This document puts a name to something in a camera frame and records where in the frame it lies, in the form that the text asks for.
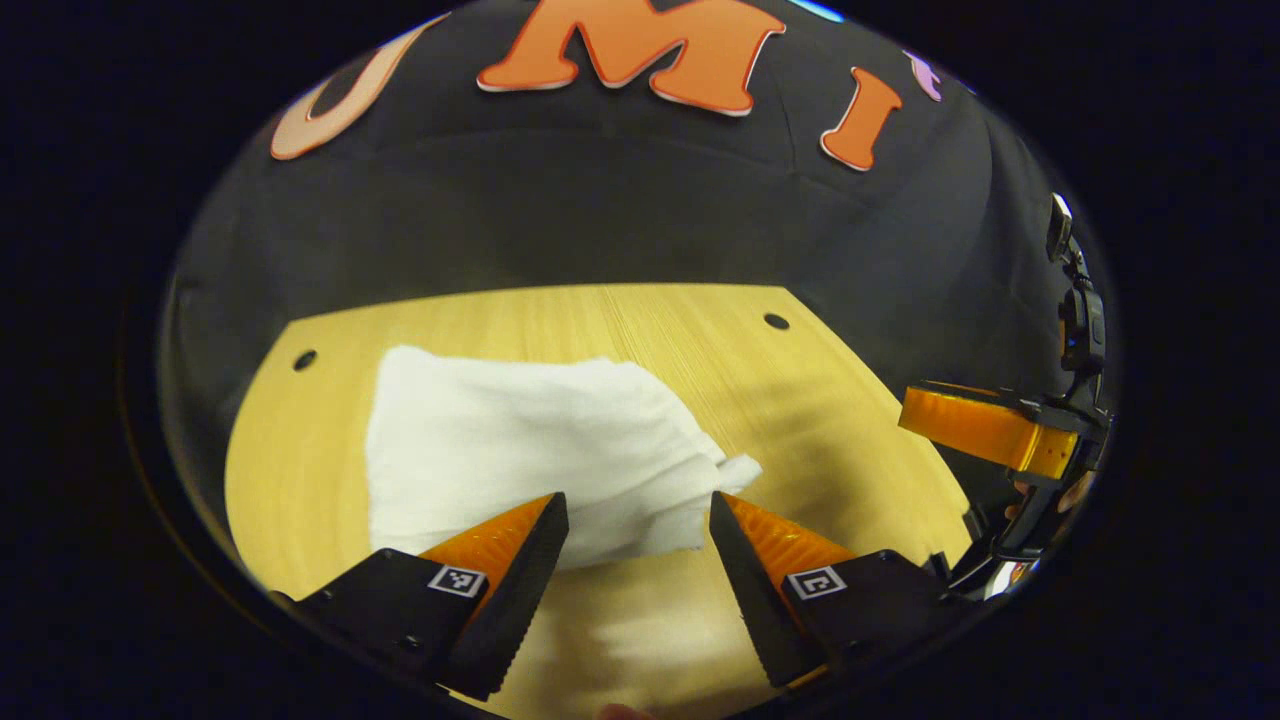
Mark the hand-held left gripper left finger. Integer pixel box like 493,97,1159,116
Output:
290,490,571,703

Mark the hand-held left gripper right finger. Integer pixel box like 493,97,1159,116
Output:
708,490,956,691

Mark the black backdrop cloth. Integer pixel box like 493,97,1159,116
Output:
160,0,1111,521

